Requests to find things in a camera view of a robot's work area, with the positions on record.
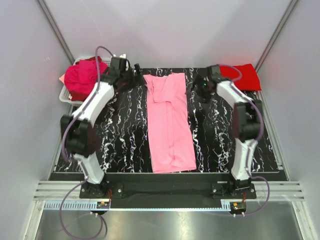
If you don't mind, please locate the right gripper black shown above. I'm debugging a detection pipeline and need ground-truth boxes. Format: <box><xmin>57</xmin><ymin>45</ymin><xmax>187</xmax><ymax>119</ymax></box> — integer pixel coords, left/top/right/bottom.
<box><xmin>184</xmin><ymin>74</ymin><xmax>213</xmax><ymax>105</ymax></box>

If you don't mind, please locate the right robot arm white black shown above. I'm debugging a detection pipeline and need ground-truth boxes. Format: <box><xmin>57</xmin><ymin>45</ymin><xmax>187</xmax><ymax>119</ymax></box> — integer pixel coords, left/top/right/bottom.
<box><xmin>190</xmin><ymin>64</ymin><xmax>265</xmax><ymax>199</ymax></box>

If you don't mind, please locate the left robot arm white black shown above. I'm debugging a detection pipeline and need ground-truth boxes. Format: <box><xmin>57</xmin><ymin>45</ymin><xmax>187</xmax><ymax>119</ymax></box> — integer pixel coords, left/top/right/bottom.
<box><xmin>60</xmin><ymin>55</ymin><xmax>144</xmax><ymax>198</ymax></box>

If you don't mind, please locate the folded red t shirt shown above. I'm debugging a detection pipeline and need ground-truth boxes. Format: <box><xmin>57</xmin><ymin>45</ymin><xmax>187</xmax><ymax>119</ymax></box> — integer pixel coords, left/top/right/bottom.
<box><xmin>219</xmin><ymin>63</ymin><xmax>262</xmax><ymax>92</ymax></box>

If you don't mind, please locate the crumpled magenta t shirt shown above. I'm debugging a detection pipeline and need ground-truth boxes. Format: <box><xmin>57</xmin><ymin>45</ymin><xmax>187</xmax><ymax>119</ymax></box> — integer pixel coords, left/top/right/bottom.
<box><xmin>63</xmin><ymin>59</ymin><xmax>110</xmax><ymax>97</ymax></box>

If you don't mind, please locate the light pink t shirt in basket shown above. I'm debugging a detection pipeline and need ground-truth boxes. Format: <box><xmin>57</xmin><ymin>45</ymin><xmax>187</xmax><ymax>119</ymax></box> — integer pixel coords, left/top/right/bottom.
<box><xmin>59</xmin><ymin>74</ymin><xmax>65</xmax><ymax>83</ymax></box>

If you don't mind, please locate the white plastic basket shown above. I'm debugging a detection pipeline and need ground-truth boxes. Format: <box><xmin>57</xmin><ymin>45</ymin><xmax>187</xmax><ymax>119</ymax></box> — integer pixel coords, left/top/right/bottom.
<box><xmin>59</xmin><ymin>57</ymin><xmax>111</xmax><ymax>107</ymax></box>

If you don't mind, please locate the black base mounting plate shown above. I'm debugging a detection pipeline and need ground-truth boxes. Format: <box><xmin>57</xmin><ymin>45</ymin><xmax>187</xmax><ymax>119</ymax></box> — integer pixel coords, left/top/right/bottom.
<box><xmin>79</xmin><ymin>173</ymin><xmax>257</xmax><ymax>210</ymax></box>

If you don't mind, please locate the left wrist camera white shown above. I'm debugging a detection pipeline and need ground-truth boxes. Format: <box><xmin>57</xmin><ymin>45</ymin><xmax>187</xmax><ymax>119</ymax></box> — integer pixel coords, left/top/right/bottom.
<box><xmin>111</xmin><ymin>53</ymin><xmax>131</xmax><ymax>70</ymax></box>

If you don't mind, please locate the aluminium rail front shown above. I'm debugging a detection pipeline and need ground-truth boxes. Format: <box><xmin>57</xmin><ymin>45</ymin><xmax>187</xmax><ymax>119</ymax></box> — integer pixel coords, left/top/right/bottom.
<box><xmin>33</xmin><ymin>181</ymin><xmax>305</xmax><ymax>212</ymax></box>

